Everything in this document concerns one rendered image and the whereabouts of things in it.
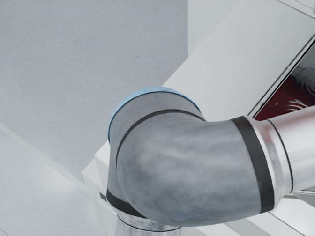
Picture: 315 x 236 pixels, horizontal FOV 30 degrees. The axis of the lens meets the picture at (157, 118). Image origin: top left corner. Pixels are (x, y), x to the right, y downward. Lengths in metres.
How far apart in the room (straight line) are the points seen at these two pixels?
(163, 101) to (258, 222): 0.40
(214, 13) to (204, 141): 1.11
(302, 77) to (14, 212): 1.22
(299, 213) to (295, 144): 0.54
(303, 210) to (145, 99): 0.51
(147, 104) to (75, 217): 1.43
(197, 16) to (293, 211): 0.77
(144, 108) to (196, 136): 0.11
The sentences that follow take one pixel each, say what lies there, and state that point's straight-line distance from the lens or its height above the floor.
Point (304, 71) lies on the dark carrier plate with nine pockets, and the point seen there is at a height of 0.90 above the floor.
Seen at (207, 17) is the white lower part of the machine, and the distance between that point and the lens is 1.66.
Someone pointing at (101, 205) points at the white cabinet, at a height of 0.72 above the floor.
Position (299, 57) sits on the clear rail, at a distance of 1.24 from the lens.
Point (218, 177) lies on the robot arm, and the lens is 0.53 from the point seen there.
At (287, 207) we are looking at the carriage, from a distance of 1.09.
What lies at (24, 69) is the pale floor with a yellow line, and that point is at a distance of 2.43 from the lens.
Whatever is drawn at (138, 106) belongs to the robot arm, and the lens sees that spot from 0.65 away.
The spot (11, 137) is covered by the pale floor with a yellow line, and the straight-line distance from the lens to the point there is 2.26.
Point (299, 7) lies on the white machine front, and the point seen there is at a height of 0.83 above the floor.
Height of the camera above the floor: 1.87
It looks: 58 degrees down
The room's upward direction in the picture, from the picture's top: 5 degrees counter-clockwise
